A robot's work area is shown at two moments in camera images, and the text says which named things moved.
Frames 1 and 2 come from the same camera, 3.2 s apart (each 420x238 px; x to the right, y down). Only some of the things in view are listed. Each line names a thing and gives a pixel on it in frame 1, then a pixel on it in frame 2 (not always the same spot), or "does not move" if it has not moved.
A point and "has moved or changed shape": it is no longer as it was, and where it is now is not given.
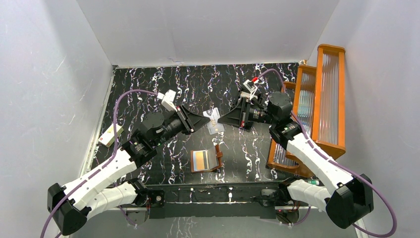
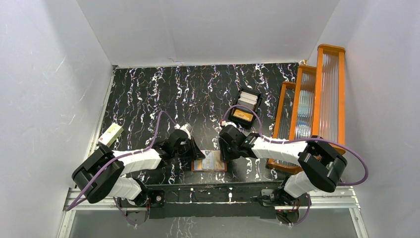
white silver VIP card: x=213 y=126 -> x=212 y=160
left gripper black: x=185 y=119 -> x=193 y=149
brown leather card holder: x=214 y=155 has moved or changed shape
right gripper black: x=236 y=116 -> x=225 y=155
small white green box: x=107 y=139 does not move
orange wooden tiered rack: x=318 y=95 does not move
